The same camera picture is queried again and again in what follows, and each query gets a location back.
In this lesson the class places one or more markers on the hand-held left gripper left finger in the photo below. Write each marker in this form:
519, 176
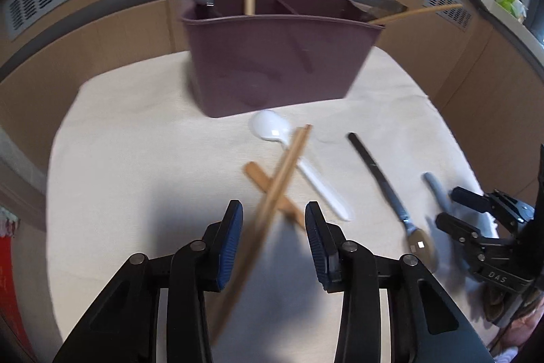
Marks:
229, 244

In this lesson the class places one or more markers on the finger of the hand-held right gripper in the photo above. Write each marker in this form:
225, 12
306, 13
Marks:
457, 229
469, 199

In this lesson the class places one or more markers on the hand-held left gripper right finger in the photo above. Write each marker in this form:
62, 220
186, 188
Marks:
316, 244

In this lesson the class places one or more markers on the grey spoon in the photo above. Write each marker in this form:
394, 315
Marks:
437, 188

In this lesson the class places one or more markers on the brown wooden spoon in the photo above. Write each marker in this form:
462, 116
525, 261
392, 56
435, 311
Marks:
257, 175

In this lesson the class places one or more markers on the purple plastic utensil holder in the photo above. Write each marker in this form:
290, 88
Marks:
276, 57

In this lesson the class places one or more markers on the white towel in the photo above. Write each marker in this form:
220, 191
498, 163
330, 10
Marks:
136, 176

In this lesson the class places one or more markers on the white plastic spoon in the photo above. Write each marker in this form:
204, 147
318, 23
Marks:
267, 125

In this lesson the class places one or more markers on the small grey vent grille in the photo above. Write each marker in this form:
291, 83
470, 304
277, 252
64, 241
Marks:
448, 3

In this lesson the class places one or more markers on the green packages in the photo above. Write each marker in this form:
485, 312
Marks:
510, 1

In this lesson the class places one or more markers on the red door mat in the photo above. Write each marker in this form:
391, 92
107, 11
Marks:
10, 295

